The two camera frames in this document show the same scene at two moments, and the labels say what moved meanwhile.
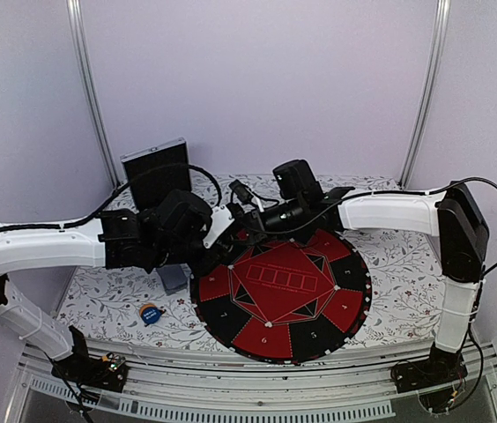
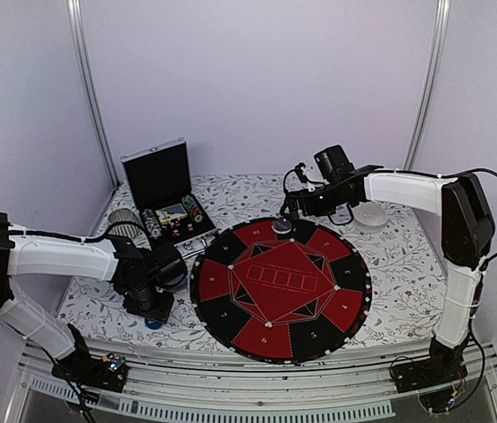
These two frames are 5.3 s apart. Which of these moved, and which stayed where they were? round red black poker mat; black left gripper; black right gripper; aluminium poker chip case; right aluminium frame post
Moved: black left gripper; black right gripper
Stayed: aluminium poker chip case; round red black poker mat; right aluminium frame post
